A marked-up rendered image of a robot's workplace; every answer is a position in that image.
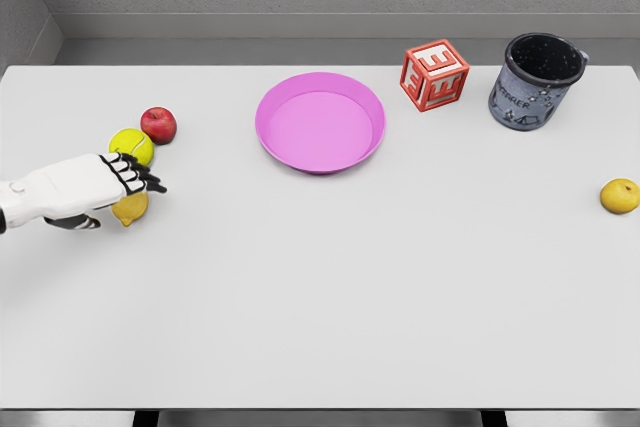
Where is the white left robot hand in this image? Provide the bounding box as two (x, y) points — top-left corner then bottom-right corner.
(26, 151), (168, 232)

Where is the yellow lemon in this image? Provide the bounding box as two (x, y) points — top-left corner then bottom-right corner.
(110, 189), (151, 229)

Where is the pink plate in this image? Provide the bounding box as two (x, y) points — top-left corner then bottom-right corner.
(254, 71), (387, 177)

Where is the yellow-green tennis ball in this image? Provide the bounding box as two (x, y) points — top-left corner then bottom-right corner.
(108, 127), (156, 168)

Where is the red apple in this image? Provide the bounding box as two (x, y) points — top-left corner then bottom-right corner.
(140, 106), (178, 145)

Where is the red letter block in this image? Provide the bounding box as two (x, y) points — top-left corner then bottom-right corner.
(399, 39), (471, 113)

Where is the dark speckled enamel mug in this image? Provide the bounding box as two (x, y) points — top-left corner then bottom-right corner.
(487, 32), (590, 133)

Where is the yellow round fruit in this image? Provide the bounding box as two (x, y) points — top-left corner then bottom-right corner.
(600, 177), (640, 215)

